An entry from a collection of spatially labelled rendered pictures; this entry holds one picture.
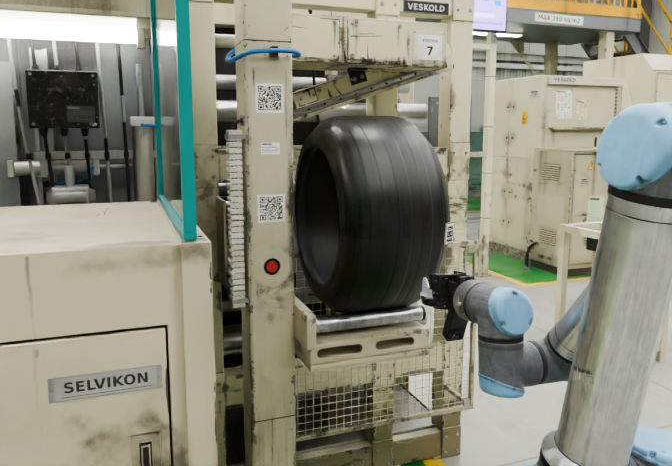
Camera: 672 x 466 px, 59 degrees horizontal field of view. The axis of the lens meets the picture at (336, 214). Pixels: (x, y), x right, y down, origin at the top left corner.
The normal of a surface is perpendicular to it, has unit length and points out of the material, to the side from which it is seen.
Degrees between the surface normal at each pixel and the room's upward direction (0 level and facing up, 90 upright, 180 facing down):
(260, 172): 90
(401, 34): 90
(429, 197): 75
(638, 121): 82
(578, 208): 90
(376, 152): 49
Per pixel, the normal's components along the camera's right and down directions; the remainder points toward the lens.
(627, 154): -0.93, -0.11
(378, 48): 0.35, 0.13
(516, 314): 0.34, -0.08
